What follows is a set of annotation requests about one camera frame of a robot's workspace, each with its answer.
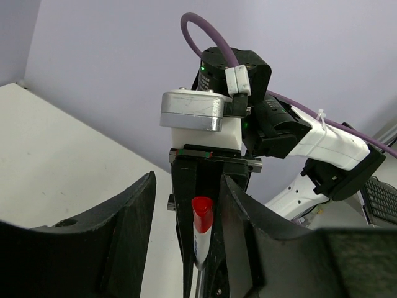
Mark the black keyboard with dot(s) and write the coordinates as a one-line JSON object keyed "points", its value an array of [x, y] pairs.
{"points": [[378, 200]]}

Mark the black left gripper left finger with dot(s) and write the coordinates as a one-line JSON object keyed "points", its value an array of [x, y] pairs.
{"points": [[98, 253]]}

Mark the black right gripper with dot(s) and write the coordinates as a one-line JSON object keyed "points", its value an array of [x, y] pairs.
{"points": [[196, 171]]}

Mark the white pen with red tip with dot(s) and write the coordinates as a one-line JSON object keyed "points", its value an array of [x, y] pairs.
{"points": [[202, 229]]}

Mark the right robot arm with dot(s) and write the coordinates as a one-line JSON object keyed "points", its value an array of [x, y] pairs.
{"points": [[306, 160]]}

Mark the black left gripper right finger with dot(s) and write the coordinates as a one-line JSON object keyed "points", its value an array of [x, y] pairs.
{"points": [[270, 256]]}

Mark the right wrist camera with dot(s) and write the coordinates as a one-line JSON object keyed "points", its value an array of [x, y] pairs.
{"points": [[197, 118]]}

